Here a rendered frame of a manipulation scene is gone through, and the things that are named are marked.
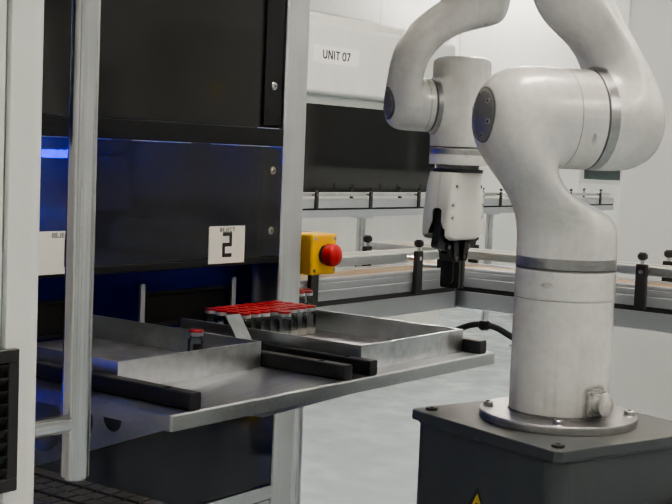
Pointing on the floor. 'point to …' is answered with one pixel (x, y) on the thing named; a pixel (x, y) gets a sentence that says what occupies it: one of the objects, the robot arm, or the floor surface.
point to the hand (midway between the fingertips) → (452, 274)
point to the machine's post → (271, 282)
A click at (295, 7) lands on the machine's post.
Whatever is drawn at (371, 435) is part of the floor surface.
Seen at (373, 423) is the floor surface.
